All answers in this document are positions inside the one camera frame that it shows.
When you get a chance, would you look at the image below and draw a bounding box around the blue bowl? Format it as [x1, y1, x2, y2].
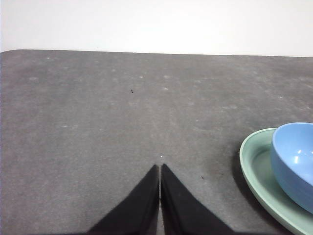
[270, 122, 313, 215]

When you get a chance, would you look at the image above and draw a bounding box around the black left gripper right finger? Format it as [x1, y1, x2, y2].
[160, 163, 235, 235]

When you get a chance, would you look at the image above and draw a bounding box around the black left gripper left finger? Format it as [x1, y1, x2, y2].
[87, 164, 160, 235]

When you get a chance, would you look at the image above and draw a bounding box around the green round plate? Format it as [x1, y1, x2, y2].
[239, 127, 313, 235]

